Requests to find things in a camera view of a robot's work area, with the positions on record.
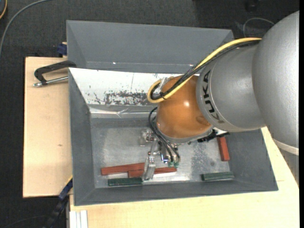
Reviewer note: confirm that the grey metal bin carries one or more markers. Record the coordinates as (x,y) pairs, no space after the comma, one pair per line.
(142,44)

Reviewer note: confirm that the dark green flat block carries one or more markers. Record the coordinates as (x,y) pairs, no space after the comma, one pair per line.
(124,181)
(217,176)

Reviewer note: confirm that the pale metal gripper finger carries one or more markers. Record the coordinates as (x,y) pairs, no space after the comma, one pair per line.
(149,168)
(146,138)

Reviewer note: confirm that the red-brown flat block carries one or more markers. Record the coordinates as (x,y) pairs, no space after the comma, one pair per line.
(164,169)
(118,169)
(223,149)

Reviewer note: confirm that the pale cardboard board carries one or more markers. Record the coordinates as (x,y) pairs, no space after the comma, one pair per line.
(46,132)

